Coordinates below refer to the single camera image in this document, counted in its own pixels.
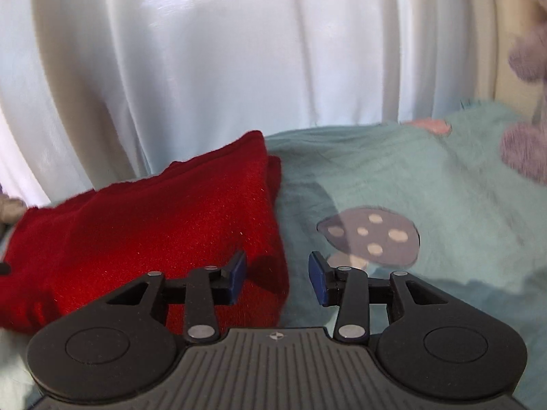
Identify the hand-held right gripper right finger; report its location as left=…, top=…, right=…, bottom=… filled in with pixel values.
left=308, top=251, right=446, bottom=345

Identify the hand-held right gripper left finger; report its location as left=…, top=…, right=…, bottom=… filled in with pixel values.
left=105, top=250, right=248, bottom=345

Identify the red knit cardigan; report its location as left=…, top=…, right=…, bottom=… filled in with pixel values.
left=0, top=130, right=291, bottom=336

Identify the light blue printed bedsheet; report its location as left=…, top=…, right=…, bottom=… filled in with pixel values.
left=0, top=100, right=547, bottom=410

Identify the white curtain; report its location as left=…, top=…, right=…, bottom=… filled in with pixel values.
left=0, top=0, right=477, bottom=209

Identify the grey plush toy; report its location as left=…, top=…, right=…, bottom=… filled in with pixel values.
left=0, top=195, right=27, bottom=224

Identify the purple plush toy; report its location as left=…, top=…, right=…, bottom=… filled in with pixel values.
left=499, top=0, right=547, bottom=185

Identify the cream headboard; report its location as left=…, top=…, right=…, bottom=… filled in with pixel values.
left=468, top=0, right=540, bottom=109

